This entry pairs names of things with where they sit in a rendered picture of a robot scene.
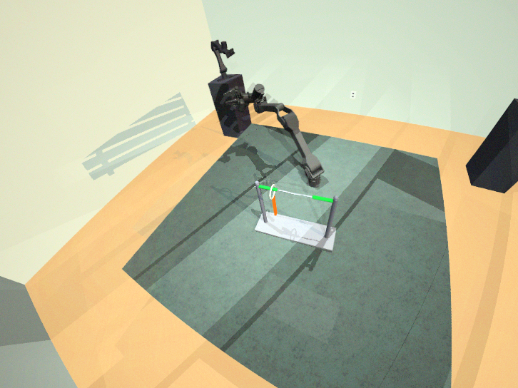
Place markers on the orange rod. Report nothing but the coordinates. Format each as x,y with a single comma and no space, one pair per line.
273,200

